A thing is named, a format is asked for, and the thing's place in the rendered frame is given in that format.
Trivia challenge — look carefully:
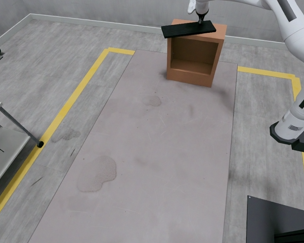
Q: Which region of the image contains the brown open-front cabinet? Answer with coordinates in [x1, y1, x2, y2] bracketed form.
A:
[167, 23, 227, 88]

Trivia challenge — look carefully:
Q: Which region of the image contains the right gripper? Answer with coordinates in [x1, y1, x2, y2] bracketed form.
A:
[196, 10, 209, 24]

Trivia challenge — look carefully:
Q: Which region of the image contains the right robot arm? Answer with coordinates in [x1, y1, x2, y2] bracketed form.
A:
[188, 0, 304, 140]

